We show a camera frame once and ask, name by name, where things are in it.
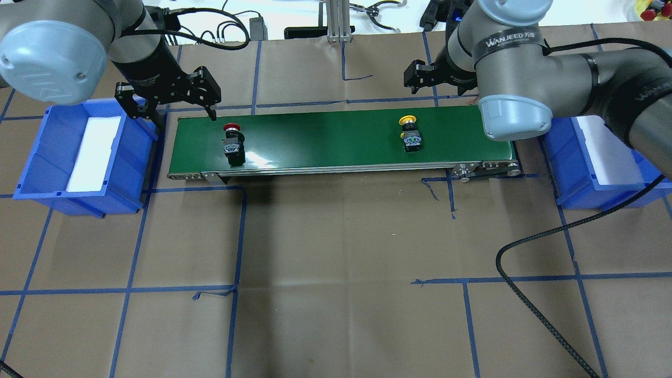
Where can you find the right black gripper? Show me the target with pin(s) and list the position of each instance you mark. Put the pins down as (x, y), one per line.
(455, 77)

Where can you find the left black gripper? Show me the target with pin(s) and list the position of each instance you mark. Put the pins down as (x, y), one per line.
(148, 75)

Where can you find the red push button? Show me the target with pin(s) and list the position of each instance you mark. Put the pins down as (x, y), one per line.
(233, 144)

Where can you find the yellow push button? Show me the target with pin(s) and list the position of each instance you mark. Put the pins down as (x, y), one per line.
(410, 134)

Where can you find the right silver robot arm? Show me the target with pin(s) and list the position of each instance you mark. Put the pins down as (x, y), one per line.
(498, 49)

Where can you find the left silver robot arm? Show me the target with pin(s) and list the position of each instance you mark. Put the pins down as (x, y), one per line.
(57, 51)

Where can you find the yellow plate of buttons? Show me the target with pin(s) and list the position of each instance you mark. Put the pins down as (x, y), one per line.
(652, 10)

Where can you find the green conveyor belt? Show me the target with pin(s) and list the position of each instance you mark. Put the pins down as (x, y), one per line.
(340, 142)

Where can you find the grabber reach tool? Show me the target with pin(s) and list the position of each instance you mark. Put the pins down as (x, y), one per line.
(373, 12)

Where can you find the black power adapter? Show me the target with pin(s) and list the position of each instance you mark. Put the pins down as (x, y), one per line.
(258, 29)

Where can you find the left blue storage bin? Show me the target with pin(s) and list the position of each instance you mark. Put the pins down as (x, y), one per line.
(52, 157)

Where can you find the blue storage bin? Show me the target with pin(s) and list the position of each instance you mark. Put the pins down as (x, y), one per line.
(52, 157)
(592, 168)

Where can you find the left white foam pad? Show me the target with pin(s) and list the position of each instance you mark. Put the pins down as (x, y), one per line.
(94, 154)

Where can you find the white foam pad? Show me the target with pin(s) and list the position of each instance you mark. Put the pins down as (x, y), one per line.
(612, 160)
(94, 154)

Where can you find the right blue storage bin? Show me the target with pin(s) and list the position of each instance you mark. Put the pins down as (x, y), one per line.
(592, 168)

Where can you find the right white foam pad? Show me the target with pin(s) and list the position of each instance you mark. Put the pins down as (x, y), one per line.
(612, 160)

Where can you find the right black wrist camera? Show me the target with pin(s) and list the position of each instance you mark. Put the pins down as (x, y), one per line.
(420, 75)

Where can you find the aluminium frame post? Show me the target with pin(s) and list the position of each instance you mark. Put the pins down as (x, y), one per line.
(338, 21)

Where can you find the black handle bar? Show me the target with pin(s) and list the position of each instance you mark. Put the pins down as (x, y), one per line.
(304, 32)

